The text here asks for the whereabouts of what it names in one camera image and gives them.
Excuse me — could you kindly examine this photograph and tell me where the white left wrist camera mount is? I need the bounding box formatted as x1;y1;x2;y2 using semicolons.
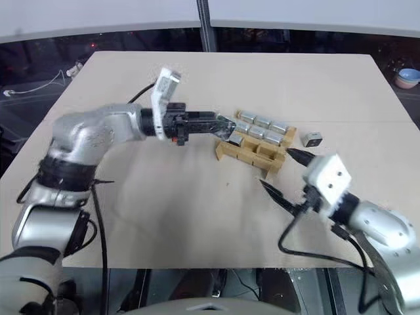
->
150;68;182;142

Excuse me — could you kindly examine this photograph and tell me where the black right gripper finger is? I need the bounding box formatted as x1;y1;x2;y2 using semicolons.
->
258;178;302;217
287;147;318;169

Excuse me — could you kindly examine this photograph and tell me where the wooden slotted tray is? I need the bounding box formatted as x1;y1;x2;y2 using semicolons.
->
215;110;298;173

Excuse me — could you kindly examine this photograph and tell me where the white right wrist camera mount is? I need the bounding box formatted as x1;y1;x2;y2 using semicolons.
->
302;152;352;219

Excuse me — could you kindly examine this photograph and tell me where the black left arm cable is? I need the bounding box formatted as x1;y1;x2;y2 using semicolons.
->
88;82;157;315

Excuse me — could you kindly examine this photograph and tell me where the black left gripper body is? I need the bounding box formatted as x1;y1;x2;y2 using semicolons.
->
163;102;219;147

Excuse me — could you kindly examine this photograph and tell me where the light blue bowl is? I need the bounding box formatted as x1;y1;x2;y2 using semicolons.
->
398;67;420;83

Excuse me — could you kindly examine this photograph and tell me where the white power plug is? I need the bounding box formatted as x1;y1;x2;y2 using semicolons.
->
66;62;83;78

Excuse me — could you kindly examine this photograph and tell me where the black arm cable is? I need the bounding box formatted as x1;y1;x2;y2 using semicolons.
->
278;196;378;312
88;82;157;315

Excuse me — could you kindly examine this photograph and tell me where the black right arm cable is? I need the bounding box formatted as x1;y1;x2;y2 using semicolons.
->
278;196;378;312

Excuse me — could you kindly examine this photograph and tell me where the pink bowl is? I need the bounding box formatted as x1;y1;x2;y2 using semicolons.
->
394;77;420;90

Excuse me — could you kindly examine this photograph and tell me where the loose silver metal block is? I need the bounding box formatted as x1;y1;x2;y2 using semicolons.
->
303;131;324;148

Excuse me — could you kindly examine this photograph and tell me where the black vertical pole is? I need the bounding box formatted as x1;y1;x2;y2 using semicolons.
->
196;0;218;53

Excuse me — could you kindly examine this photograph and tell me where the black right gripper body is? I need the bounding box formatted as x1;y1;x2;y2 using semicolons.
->
294;186;325;217

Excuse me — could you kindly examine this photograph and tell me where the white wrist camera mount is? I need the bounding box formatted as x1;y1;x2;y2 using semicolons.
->
150;68;182;142
302;152;352;219

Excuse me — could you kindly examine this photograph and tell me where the thin white cable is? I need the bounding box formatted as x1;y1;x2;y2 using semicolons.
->
3;69;68;98

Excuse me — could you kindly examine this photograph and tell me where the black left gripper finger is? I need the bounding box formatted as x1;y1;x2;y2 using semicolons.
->
209;127;235;142
215;112;239;130

